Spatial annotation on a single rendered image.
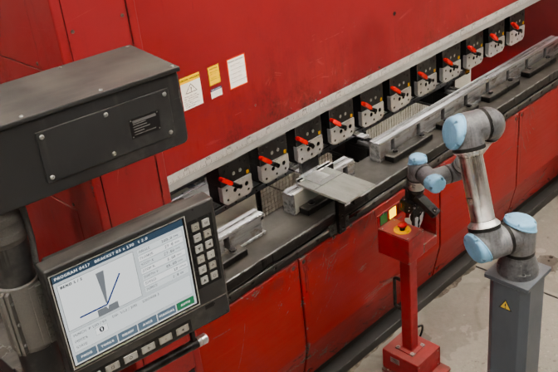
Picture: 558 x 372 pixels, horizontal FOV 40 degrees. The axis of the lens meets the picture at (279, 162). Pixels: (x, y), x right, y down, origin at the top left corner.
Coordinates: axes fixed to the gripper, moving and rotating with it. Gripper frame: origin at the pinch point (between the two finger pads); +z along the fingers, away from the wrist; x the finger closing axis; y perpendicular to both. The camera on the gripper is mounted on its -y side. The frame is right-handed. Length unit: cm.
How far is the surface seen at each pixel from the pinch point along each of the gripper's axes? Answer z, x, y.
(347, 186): -25.3, 23.7, 18.8
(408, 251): -0.2, 15.1, -6.1
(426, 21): -68, -53, 37
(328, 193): -25.0, 32.2, 21.7
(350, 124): -38, 2, 35
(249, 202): 88, -56, 167
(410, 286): 24.8, 7.4, -3.4
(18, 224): -94, 168, -3
